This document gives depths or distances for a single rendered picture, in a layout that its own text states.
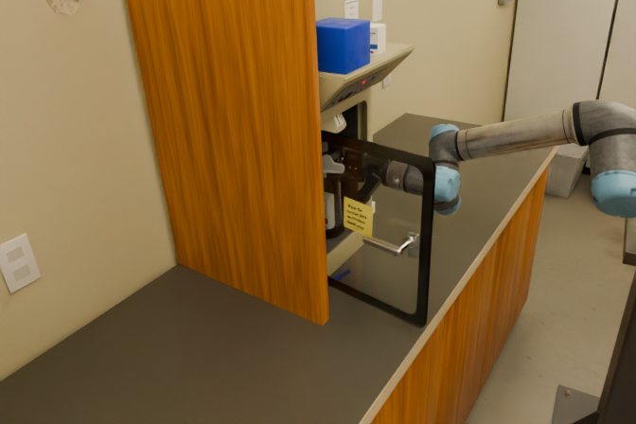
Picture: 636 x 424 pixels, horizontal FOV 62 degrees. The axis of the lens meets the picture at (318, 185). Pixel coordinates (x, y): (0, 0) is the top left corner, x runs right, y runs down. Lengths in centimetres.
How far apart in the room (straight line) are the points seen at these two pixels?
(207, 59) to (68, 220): 50
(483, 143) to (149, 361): 90
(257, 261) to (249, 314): 13
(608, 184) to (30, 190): 117
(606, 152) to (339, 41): 57
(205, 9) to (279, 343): 73
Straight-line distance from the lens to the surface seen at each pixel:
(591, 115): 123
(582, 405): 251
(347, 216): 116
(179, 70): 123
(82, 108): 130
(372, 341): 124
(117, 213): 141
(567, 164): 388
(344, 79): 105
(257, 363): 121
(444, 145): 134
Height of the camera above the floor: 179
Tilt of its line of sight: 27 degrees down
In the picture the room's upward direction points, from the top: 3 degrees counter-clockwise
